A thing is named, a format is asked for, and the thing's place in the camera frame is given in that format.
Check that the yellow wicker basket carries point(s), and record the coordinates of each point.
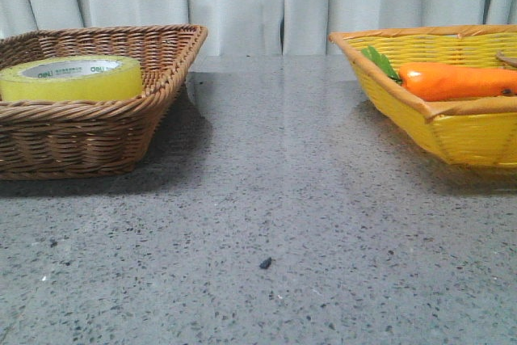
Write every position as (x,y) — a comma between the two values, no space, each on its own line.
(480,132)

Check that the brown wicker basket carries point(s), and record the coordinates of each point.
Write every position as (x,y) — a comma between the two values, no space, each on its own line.
(43,140)

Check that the yellow tape roll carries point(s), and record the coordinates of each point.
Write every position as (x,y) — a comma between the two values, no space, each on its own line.
(90,77)

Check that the orange toy carrot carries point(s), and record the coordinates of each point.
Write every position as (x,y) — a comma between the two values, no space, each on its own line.
(436,81)

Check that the small black debris piece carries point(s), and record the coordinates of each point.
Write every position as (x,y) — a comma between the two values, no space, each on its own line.
(266,263)

